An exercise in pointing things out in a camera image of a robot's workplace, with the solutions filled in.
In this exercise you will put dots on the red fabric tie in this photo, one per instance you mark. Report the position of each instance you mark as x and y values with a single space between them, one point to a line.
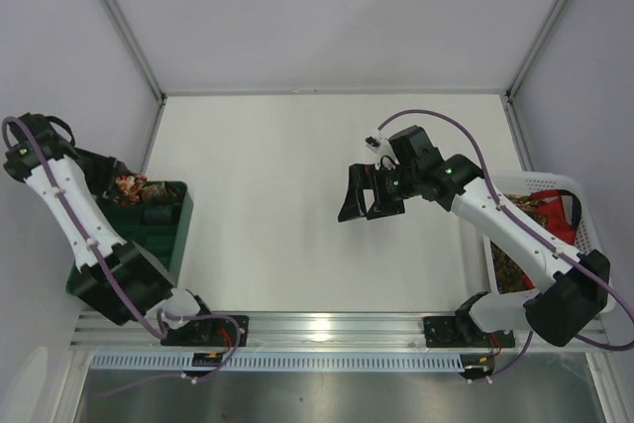
553 207

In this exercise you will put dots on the aluminium frame post left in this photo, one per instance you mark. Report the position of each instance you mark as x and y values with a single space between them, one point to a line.
123 29

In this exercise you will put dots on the aluminium frame post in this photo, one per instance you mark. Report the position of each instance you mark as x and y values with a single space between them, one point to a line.
546 30
123 29

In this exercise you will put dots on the orange brown rolled tie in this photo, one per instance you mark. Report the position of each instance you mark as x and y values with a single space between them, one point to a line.
155 193

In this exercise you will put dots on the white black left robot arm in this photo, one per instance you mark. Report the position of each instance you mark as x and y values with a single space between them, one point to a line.
40 154

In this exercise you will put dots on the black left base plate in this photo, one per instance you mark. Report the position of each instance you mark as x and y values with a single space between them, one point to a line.
209 333

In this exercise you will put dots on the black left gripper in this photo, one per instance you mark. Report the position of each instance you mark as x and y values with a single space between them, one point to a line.
109 173

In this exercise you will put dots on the aluminium mounting rail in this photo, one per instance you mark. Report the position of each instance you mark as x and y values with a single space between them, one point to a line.
278 332

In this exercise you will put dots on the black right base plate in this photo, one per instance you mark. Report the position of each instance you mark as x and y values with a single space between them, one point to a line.
452 332

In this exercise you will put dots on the colourful patterned necktie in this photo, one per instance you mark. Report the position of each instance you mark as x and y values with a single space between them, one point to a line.
129 188

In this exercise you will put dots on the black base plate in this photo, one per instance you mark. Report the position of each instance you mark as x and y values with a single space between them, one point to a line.
452 332
209 333

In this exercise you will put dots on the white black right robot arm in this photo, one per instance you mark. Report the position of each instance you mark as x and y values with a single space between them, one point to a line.
568 287

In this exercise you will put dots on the dark gold patterned tie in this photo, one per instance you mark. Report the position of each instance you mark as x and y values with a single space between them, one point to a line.
509 276

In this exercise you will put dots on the aluminium frame post right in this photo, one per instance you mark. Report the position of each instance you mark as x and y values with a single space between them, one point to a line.
546 30

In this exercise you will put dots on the white slotted cable duct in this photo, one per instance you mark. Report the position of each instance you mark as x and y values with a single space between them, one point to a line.
278 361

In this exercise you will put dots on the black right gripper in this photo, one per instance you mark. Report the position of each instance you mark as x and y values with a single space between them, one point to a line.
375 193

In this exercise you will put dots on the green divided plastic tray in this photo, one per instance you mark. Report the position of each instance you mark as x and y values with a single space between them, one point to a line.
163 240

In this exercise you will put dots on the white plastic basket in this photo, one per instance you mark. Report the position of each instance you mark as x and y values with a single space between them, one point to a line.
524 183

